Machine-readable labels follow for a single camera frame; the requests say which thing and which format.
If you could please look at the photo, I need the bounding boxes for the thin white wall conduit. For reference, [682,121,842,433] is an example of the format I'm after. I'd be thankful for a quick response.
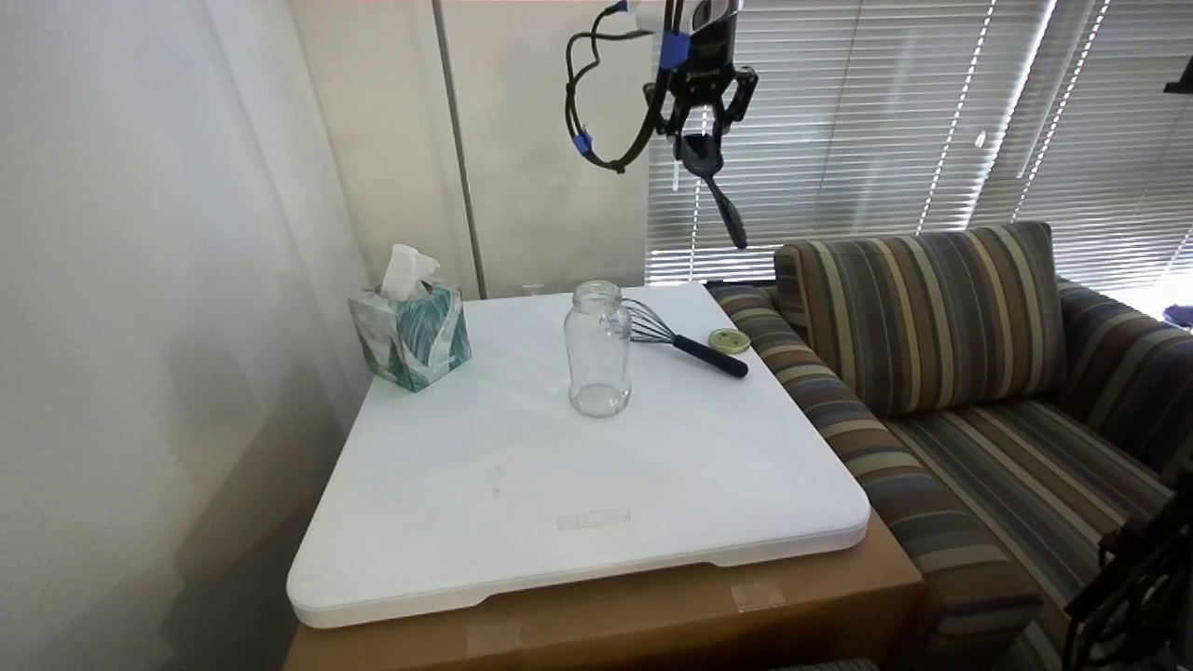
[428,0,483,305]

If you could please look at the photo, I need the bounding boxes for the gold metal jar lid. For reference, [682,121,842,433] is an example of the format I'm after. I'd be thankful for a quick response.
[704,326,754,357]

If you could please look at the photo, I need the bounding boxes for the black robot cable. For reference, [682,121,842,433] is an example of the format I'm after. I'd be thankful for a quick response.
[561,0,674,174]

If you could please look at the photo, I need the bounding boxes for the black wire whisk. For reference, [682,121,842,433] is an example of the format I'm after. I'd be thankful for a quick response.
[618,295,754,380]

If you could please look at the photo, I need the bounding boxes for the black metal stand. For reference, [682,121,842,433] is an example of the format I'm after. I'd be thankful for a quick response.
[1058,490,1193,671]

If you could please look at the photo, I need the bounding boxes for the white window blinds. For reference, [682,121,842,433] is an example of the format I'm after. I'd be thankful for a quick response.
[643,0,1193,295]

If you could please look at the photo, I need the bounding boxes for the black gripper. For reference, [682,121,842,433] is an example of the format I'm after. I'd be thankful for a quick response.
[641,0,763,141]

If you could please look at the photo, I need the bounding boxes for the clear glass jar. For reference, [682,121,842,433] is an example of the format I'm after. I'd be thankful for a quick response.
[559,279,635,423]

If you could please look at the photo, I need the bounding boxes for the teal white tissue box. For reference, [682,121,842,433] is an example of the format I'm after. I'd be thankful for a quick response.
[345,244,478,398]

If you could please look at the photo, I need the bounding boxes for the white table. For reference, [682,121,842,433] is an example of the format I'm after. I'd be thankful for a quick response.
[280,513,928,671]

